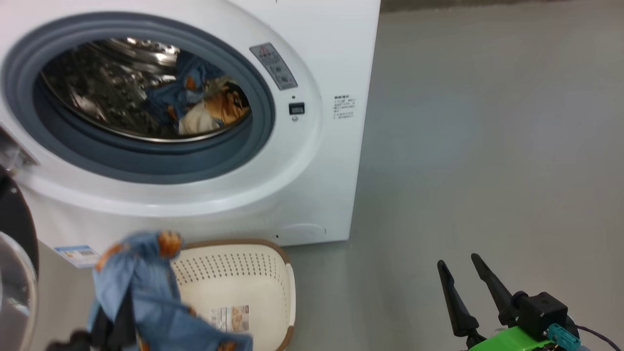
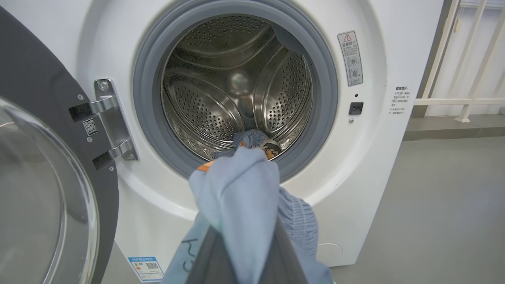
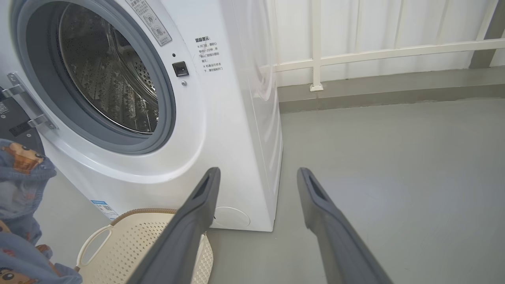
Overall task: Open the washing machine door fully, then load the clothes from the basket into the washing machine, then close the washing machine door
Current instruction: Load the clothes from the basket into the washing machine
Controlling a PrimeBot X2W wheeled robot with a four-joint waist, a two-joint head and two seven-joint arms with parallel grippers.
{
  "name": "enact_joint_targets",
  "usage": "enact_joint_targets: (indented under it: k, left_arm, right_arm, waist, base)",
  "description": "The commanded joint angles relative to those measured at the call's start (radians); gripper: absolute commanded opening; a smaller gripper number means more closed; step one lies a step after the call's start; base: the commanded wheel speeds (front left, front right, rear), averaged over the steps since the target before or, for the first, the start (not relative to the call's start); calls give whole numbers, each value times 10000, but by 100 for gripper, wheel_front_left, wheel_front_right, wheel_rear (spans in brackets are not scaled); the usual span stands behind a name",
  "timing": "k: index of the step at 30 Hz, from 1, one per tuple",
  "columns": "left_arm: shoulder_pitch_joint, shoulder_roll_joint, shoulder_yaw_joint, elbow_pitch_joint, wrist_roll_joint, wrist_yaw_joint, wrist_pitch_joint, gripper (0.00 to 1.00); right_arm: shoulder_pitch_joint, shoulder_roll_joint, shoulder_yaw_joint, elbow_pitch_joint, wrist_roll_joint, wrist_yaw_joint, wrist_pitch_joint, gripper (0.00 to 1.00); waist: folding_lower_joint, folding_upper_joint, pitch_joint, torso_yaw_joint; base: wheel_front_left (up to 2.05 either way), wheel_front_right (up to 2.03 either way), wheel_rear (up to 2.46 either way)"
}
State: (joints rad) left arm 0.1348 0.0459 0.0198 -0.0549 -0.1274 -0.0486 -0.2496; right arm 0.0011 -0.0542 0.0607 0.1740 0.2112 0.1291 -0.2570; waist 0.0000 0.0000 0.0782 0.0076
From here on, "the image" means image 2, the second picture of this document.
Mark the small printed text label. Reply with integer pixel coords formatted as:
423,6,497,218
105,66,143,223
391,86,411,116

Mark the white front-load washing machine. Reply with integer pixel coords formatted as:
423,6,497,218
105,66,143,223
0,0,444,284

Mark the blue cartoon print garment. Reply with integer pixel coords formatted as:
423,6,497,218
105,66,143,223
161,129,336,284

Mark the grey warning sticker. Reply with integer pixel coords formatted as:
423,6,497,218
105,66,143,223
338,30,364,87

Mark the metal door hinge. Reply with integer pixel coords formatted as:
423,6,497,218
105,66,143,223
69,78,139,171

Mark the round filter cover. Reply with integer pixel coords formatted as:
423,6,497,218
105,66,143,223
316,243,343,265

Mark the blue energy label sticker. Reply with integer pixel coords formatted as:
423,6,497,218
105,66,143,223
127,256,164,283

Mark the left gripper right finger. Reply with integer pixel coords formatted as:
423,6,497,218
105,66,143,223
258,217,309,284

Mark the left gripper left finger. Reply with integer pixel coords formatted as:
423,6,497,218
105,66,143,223
185,225,239,284

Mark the grey rubber door gasket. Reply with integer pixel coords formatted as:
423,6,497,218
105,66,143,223
133,0,339,184

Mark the white railing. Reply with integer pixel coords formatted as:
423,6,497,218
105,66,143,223
413,0,505,123

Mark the dark round washing machine door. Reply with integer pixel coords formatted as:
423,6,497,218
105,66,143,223
0,6,120,284

